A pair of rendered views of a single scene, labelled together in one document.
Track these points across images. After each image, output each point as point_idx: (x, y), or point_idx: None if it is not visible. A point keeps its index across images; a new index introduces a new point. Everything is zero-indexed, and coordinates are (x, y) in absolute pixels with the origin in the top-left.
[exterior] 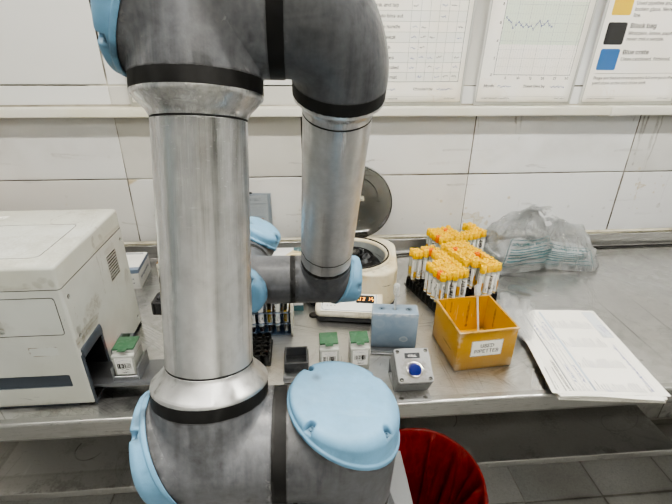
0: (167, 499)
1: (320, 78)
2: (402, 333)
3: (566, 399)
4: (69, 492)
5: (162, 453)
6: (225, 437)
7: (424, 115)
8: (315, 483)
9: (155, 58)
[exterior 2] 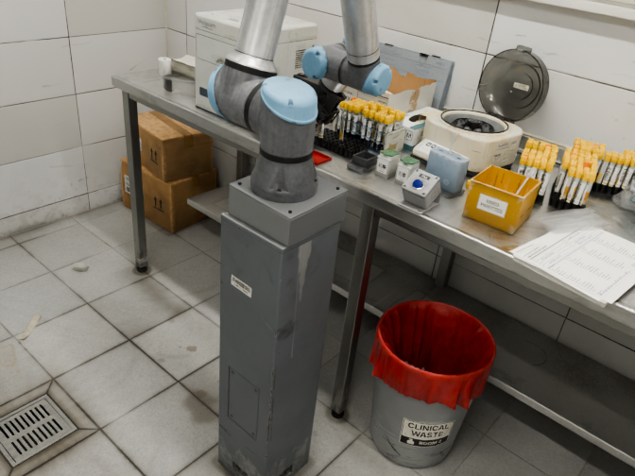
0: (213, 97)
1: None
2: (446, 176)
3: (519, 262)
4: None
5: (218, 78)
6: (237, 78)
7: (613, 15)
8: (258, 114)
9: None
